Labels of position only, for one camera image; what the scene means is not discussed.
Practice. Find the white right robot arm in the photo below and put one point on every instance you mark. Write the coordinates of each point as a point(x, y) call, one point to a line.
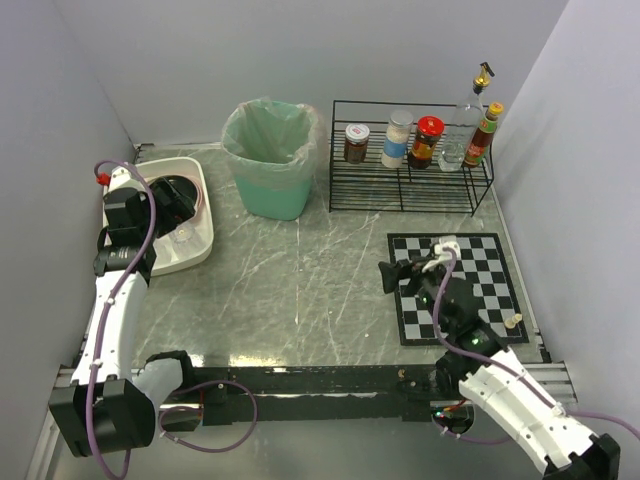
point(479, 366)

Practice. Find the black white chessboard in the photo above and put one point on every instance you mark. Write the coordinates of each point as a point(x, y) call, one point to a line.
point(482, 263)

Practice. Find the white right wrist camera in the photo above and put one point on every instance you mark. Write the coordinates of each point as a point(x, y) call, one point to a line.
point(443, 250)

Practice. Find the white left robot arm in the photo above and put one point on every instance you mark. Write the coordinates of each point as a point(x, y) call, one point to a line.
point(104, 404)

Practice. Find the white jar blue label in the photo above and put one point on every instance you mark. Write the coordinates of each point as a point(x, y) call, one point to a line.
point(397, 135)

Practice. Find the clear wine glass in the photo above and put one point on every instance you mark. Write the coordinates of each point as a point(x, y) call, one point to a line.
point(186, 241)

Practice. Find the white plastic wash basin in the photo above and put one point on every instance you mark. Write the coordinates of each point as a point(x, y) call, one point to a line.
point(159, 258)

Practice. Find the green bin with pink bag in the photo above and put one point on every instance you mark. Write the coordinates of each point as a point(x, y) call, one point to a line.
point(273, 150)

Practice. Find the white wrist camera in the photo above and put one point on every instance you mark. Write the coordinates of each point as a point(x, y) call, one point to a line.
point(119, 178)
point(443, 250)

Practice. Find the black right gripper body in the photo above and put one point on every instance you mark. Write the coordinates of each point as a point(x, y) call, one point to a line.
point(409, 276)

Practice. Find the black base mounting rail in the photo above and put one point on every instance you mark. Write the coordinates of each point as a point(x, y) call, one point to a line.
point(306, 393)

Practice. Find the brown sauce bottle yellow cap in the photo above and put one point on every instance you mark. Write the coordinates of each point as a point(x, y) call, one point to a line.
point(483, 135)

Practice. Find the black wire dish rack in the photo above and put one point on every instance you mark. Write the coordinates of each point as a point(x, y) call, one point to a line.
point(371, 186)

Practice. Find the glass oil bottle gold spout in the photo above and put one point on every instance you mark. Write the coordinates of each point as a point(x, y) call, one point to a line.
point(464, 122)

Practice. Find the black small plate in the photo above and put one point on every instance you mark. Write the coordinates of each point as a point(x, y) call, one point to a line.
point(179, 195)

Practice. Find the silver lid spice jar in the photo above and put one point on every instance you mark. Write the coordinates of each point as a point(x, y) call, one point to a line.
point(356, 143)

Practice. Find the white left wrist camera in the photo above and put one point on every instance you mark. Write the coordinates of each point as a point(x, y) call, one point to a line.
point(119, 178)

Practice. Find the red lid sauce jar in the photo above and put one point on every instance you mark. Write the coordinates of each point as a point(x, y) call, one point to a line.
point(429, 130)

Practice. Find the white chess piece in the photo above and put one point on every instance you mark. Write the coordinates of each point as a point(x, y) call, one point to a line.
point(512, 321)

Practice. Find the pink plate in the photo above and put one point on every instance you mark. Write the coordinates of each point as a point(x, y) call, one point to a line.
point(200, 198)

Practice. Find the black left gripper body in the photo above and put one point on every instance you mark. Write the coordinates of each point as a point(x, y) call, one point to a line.
point(173, 201)

